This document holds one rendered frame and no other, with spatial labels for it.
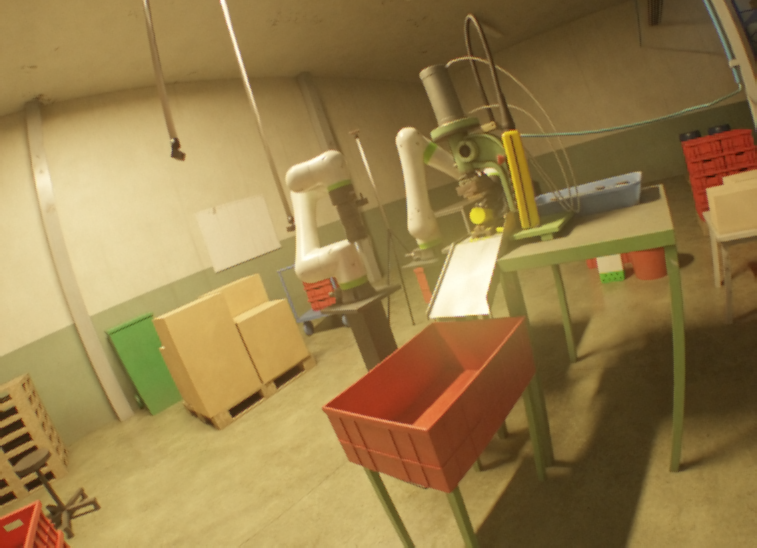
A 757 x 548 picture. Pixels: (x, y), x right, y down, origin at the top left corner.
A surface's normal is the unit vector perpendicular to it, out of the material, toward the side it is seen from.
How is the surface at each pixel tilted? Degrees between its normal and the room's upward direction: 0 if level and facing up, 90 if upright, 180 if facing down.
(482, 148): 90
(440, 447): 90
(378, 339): 90
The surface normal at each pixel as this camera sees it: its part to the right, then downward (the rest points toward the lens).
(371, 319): 0.66, -0.12
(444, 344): -0.64, 0.33
